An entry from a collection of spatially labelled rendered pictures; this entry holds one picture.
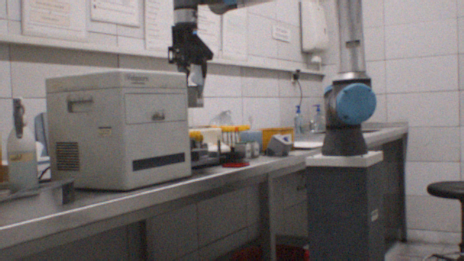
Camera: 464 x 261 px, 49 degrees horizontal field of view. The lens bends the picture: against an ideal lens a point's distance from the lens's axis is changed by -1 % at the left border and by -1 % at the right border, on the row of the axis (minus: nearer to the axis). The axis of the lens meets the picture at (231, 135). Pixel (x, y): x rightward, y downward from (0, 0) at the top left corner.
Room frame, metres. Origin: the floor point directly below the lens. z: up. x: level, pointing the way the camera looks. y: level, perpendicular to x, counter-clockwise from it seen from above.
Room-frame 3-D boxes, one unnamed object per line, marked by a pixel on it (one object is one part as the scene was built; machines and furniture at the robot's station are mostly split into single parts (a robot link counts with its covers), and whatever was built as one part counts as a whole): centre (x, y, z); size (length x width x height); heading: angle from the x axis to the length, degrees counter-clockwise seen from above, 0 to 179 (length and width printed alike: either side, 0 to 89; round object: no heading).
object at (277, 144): (1.99, -0.17, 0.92); 0.13 x 0.07 x 0.08; 59
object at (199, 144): (1.73, 0.10, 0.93); 0.17 x 0.09 x 0.11; 138
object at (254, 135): (2.04, -0.08, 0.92); 0.10 x 0.07 x 0.10; 144
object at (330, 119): (1.66, -0.37, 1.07); 0.13 x 0.12 x 0.14; 0
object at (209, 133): (2.10, 0.17, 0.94); 0.30 x 0.24 x 0.12; 50
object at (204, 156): (1.53, 0.12, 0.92); 0.21 x 0.07 x 0.05; 149
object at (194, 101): (1.55, 0.11, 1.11); 0.05 x 0.04 x 0.06; 58
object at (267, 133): (2.18, -0.18, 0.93); 0.13 x 0.13 x 0.10; 55
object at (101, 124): (1.41, 0.30, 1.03); 0.31 x 0.27 x 0.30; 149
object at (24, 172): (1.24, 0.52, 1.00); 0.09 x 0.08 x 0.24; 59
